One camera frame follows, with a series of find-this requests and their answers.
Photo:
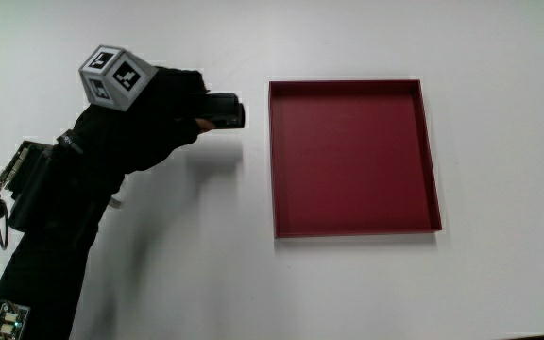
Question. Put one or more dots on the person's left hand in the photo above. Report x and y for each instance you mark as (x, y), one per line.
(154, 118)

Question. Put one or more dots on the black wrist sensor module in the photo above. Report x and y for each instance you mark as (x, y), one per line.
(28, 189)

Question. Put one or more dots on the small circuit board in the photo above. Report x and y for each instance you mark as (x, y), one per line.
(10, 322)

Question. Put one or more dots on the person's left forearm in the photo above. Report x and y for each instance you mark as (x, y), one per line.
(50, 264)

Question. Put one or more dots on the white desk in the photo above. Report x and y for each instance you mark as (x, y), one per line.
(489, 47)

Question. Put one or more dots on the small black cylindrical object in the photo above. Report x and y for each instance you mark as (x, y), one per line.
(227, 111)

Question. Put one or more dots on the red square tray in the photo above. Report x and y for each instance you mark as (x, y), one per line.
(347, 160)

